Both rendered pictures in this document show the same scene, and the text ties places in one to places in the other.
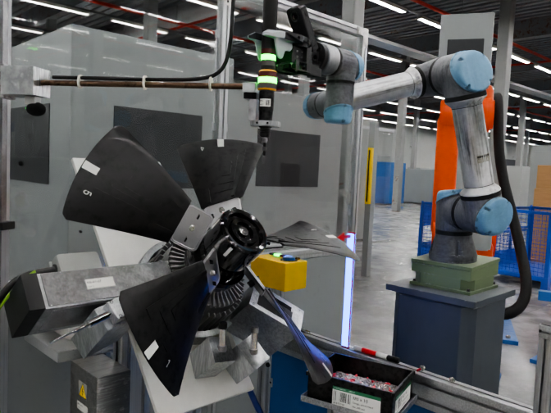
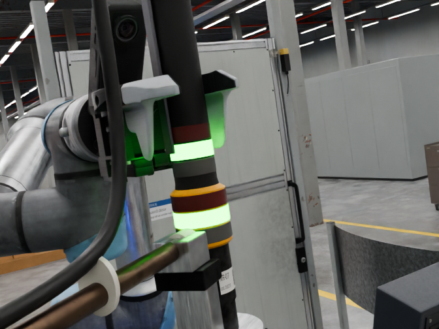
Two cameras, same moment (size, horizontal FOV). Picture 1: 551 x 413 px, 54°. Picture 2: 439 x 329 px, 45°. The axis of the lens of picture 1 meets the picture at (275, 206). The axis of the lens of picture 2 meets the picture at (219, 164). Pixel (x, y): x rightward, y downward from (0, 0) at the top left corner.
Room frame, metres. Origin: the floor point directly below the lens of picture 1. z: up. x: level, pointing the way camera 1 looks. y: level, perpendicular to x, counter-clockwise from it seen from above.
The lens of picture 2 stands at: (1.14, 0.43, 1.63)
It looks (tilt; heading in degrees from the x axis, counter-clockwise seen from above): 5 degrees down; 284
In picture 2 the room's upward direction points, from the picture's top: 9 degrees counter-clockwise
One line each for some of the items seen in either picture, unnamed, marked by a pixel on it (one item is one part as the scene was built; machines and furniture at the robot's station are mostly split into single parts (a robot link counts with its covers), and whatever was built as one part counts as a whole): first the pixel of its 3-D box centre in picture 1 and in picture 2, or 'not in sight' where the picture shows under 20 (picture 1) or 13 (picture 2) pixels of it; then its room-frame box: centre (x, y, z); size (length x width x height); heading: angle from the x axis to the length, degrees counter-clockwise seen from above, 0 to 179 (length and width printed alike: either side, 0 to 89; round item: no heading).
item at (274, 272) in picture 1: (278, 273); not in sight; (1.73, -0.02, 1.02); 0.16 x 0.10 x 0.11; 44
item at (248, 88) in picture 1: (261, 105); (207, 288); (1.26, 0.04, 1.50); 0.09 x 0.07 x 0.10; 79
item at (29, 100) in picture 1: (36, 106); not in sight; (1.37, 0.61, 1.49); 0.05 x 0.04 x 0.05; 79
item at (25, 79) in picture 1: (23, 82); not in sight; (1.38, 0.65, 1.55); 0.10 x 0.07 x 0.09; 79
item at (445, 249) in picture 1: (453, 243); not in sight; (1.75, -0.59, 1.14); 0.15 x 0.15 x 0.10
